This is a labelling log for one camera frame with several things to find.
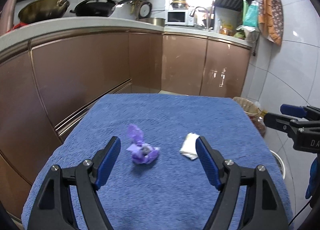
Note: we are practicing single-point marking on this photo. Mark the white kitchen countertop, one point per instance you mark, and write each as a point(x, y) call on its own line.
point(75, 23)

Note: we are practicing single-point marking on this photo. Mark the steel faucet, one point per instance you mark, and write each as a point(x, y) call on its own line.
point(200, 8)

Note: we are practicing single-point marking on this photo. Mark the white trash bin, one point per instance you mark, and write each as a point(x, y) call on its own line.
point(280, 162)

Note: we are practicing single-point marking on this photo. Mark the white tissue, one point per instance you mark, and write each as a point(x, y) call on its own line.
point(188, 147)

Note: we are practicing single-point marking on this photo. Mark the orange floral apron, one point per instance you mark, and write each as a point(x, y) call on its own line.
point(272, 15)

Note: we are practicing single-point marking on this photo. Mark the round clock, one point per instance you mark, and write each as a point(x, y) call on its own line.
point(145, 10)

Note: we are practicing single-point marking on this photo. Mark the green vegetables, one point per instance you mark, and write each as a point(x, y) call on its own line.
point(239, 33)

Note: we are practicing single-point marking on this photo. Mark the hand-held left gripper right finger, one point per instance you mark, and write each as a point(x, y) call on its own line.
point(206, 162)

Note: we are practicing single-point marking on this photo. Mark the beige trash bin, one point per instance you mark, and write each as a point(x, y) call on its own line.
point(246, 107)

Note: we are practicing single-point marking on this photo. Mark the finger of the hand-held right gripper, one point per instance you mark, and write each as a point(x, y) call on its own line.
point(277, 121)
point(292, 110)

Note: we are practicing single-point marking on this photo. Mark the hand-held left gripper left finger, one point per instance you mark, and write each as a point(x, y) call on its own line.
point(108, 162)

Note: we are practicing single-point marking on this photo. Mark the white microwave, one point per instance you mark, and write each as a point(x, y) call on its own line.
point(177, 17)

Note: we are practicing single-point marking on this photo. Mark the steel bowl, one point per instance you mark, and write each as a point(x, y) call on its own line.
point(155, 21)

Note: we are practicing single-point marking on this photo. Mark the purple wrapper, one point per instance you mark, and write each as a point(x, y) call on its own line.
point(142, 155)

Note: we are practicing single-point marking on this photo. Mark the cooking oil bottle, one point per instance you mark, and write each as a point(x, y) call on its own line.
point(260, 125)

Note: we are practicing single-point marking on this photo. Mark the glass lidded pot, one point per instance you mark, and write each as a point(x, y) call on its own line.
point(179, 4)

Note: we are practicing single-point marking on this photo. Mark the person's right hand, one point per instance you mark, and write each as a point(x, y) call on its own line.
point(313, 177)

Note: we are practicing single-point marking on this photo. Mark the steel wok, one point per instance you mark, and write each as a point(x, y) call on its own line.
point(42, 10)

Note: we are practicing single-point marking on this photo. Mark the orange food packet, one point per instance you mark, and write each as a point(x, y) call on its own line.
point(227, 30)

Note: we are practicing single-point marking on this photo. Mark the pink cylinder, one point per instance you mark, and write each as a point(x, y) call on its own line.
point(7, 15)

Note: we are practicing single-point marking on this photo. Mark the black frying pan with lid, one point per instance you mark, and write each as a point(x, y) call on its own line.
point(95, 7)

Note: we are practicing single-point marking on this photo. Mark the red cloth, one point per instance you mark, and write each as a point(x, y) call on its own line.
point(20, 25)

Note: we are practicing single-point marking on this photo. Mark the brown kitchen cabinet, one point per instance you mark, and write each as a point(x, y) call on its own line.
point(75, 70)

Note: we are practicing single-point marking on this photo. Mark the green plastic bag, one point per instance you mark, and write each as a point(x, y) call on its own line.
point(251, 15)

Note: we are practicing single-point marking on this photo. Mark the blue towel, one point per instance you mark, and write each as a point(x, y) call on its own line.
point(162, 195)

